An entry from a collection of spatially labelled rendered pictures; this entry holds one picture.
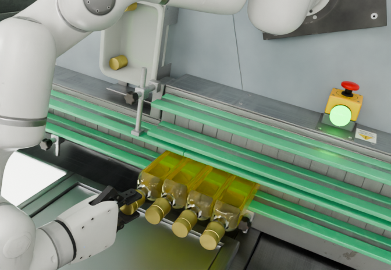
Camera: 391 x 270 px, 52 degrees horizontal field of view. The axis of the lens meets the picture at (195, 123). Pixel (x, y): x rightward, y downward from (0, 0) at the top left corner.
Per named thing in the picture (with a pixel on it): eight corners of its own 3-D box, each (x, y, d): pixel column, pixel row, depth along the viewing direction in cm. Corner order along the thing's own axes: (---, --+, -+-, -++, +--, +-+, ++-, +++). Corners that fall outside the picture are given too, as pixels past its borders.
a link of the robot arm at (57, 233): (58, 286, 66) (73, 277, 68) (59, 244, 62) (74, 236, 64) (32, 260, 70) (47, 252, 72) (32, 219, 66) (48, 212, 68)
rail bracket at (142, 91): (146, 122, 104) (119, 139, 93) (153, 60, 97) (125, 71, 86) (156, 125, 103) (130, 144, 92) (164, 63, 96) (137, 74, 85)
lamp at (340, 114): (327, 120, 91) (326, 124, 88) (333, 101, 89) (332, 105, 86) (348, 125, 89) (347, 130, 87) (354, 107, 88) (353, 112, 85)
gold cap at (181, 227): (180, 221, 80) (169, 233, 76) (182, 206, 78) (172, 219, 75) (195, 228, 79) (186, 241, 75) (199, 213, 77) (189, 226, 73)
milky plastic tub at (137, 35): (116, 67, 118) (98, 73, 110) (122, -12, 109) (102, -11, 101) (168, 83, 113) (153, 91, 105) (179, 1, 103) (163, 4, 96)
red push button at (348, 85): (336, 96, 90) (341, 82, 88) (338, 92, 93) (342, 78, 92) (355, 101, 89) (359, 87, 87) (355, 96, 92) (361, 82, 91)
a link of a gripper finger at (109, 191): (82, 226, 70) (103, 226, 74) (103, 185, 70) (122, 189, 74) (78, 222, 70) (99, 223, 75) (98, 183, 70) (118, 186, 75)
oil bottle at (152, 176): (175, 157, 105) (131, 197, 86) (178, 138, 102) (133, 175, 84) (194, 164, 103) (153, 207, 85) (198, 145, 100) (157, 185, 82)
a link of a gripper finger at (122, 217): (113, 240, 77) (139, 225, 82) (114, 227, 76) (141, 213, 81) (102, 231, 79) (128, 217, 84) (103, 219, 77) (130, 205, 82)
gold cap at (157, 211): (154, 209, 81) (143, 220, 78) (156, 194, 80) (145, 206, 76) (170, 215, 80) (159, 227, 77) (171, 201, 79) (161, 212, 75)
